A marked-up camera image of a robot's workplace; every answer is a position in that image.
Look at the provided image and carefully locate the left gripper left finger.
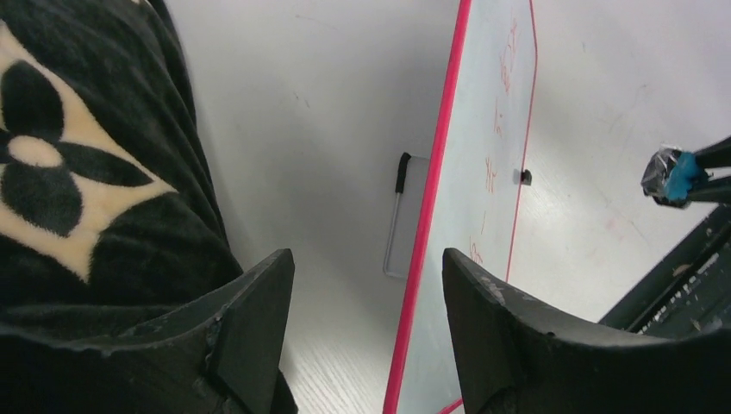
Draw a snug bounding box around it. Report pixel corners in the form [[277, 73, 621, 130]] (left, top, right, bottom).
[[1, 249, 298, 413]]

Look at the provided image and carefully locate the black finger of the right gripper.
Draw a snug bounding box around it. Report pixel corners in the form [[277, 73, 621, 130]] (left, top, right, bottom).
[[689, 136, 730, 204]]

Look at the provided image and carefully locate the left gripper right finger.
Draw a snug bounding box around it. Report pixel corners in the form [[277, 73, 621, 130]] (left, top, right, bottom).
[[442, 248, 730, 413]]

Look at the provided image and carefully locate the blue whiteboard eraser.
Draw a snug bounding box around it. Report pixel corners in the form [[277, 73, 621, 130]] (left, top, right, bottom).
[[640, 147, 709, 209]]

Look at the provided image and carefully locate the red framed whiteboard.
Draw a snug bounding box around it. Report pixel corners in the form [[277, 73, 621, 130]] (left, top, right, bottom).
[[383, 1, 537, 413]]

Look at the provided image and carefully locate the black whiteboard clip upper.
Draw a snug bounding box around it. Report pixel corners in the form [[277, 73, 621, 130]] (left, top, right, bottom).
[[520, 169, 533, 186]]

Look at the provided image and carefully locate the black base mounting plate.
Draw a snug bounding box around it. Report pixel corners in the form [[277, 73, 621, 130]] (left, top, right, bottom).
[[600, 206, 730, 338]]

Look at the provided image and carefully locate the black floral plush blanket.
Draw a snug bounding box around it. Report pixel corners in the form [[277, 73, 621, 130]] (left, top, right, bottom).
[[1, 1, 242, 329]]

